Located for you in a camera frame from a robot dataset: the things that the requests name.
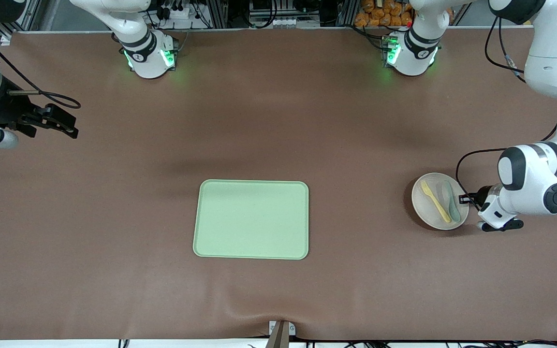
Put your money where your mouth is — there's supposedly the light green rectangular tray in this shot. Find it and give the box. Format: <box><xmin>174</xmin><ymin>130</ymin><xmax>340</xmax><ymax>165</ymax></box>
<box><xmin>192</xmin><ymin>179</ymin><xmax>309</xmax><ymax>261</ymax></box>

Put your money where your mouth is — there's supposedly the beige round plate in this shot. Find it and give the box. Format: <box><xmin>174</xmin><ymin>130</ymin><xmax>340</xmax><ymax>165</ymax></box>
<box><xmin>411</xmin><ymin>173</ymin><xmax>469</xmax><ymax>231</ymax></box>

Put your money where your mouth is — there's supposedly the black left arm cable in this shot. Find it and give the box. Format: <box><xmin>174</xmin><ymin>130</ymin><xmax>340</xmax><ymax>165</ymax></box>
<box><xmin>455</xmin><ymin>14</ymin><xmax>526</xmax><ymax>209</ymax></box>

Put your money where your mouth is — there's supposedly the teal green plastic spoon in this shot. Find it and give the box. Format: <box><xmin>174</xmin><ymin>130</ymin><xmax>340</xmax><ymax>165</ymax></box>
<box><xmin>443</xmin><ymin>181</ymin><xmax>462</xmax><ymax>223</ymax></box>

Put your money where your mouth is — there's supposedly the brown table cover mat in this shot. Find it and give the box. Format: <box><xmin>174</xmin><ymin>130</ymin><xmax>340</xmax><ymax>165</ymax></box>
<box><xmin>0</xmin><ymin>27</ymin><xmax>557</xmax><ymax>341</ymax></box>

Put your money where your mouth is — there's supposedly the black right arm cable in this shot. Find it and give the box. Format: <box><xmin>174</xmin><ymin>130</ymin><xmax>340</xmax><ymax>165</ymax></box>
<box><xmin>0</xmin><ymin>23</ymin><xmax>81</xmax><ymax>110</ymax></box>

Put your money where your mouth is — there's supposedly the yellow plastic fork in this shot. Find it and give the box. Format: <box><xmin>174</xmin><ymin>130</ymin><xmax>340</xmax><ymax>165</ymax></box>
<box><xmin>421</xmin><ymin>180</ymin><xmax>452</xmax><ymax>224</ymax></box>

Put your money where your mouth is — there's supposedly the metal table edge bracket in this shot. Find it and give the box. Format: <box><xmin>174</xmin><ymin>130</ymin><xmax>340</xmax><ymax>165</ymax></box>
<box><xmin>268</xmin><ymin>320</ymin><xmax>296</xmax><ymax>348</ymax></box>

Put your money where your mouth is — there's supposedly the white power strip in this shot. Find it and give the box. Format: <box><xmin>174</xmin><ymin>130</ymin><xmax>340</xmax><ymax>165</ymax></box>
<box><xmin>160</xmin><ymin>4</ymin><xmax>202</xmax><ymax>21</ymax></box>

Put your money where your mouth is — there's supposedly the aluminium frame rail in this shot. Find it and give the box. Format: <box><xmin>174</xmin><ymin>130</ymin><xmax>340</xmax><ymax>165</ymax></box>
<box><xmin>0</xmin><ymin>14</ymin><xmax>42</xmax><ymax>46</ymax></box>

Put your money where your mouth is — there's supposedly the orange netted items pile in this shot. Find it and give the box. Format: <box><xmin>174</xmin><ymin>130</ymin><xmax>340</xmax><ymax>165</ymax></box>
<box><xmin>354</xmin><ymin>0</ymin><xmax>413</xmax><ymax>28</ymax></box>

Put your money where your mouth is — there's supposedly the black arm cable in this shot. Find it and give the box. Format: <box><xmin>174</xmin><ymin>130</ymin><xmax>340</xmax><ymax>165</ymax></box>
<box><xmin>0</xmin><ymin>23</ymin><xmax>81</xmax><ymax>110</ymax></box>
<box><xmin>455</xmin><ymin>14</ymin><xmax>526</xmax><ymax>209</ymax></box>

